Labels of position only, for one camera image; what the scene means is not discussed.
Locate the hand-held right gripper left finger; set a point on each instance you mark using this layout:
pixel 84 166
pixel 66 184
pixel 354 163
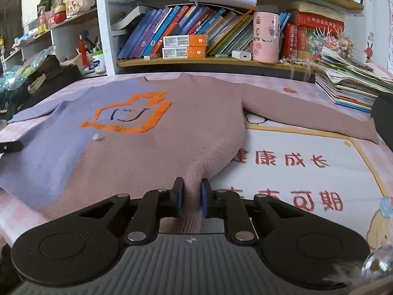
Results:
pixel 178 198

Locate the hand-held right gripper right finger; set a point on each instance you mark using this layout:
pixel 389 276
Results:
pixel 204 199

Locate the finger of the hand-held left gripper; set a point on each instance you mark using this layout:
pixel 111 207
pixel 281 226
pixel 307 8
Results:
pixel 10 147

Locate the pink and purple knit sweater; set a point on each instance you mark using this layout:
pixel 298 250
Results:
pixel 153 147

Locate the dark green cloth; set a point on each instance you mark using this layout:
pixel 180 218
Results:
pixel 13 101

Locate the clear plastic bag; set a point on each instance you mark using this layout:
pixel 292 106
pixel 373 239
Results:
pixel 18 70

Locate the brown leather bag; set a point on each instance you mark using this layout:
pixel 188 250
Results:
pixel 46 73

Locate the pink checked cartoon tablecloth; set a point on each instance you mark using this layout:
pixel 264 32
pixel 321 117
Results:
pixel 307 166

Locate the red tassel charm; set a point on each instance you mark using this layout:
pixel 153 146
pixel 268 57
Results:
pixel 82 50

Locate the white lotion bottle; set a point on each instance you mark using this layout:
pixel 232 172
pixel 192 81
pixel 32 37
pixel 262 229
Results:
pixel 99 63

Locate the yellow tape roll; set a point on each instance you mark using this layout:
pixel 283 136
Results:
pixel 42 29

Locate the white side shelf unit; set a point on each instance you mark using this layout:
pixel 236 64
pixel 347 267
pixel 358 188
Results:
pixel 61 33

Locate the wooden bookshelf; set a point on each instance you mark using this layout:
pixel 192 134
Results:
pixel 196 63

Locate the red round jar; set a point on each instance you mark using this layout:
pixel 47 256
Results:
pixel 60 14

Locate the small white eraser box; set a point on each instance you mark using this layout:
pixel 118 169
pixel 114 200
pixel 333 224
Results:
pixel 151 57

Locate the orange and white carton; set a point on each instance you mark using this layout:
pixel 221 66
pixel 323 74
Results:
pixel 184 41
pixel 182 52

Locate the white charger block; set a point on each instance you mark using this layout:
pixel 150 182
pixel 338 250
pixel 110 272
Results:
pixel 241 55

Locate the grey fur trim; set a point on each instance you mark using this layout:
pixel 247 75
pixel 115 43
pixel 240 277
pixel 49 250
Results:
pixel 344 272

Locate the pink printed cylinder tin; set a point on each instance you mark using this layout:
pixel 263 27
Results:
pixel 265 38

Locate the row of colourful books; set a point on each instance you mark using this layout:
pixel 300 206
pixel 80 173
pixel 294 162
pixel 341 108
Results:
pixel 190 24

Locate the grey paperback book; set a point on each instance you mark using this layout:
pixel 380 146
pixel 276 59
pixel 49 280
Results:
pixel 129 17

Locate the clear glass ball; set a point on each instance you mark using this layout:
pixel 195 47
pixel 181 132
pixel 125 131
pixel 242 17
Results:
pixel 376 262

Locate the stack of magazines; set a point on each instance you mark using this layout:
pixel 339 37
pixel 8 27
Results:
pixel 347 80

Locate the black bag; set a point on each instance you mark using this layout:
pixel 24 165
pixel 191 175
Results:
pixel 383 119

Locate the colourful bead flower ornament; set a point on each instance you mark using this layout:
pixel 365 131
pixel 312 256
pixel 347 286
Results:
pixel 333 43

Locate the red thick book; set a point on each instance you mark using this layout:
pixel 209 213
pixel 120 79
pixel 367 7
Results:
pixel 317 21

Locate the cartoon wall sticker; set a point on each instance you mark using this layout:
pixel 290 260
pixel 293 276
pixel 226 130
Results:
pixel 369 49

